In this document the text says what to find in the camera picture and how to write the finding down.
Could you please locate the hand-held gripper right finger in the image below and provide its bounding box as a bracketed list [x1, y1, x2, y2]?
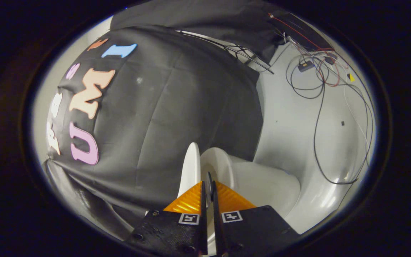
[211, 180, 300, 257]

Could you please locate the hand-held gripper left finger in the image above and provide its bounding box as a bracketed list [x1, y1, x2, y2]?
[125, 181, 208, 257]

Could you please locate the white toilet lid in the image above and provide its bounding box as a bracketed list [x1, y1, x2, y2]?
[177, 142, 217, 256]

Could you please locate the white toilet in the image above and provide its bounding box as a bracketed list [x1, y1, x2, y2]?
[200, 147, 301, 230]

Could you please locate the black backdrop cloth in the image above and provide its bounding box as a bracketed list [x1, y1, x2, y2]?
[43, 0, 331, 238]

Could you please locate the black tripod stand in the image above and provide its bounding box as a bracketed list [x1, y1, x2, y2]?
[175, 30, 275, 75]

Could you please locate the small black box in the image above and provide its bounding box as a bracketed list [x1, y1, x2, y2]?
[297, 60, 315, 72]

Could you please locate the black floor cable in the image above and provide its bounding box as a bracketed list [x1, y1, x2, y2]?
[285, 50, 374, 185]

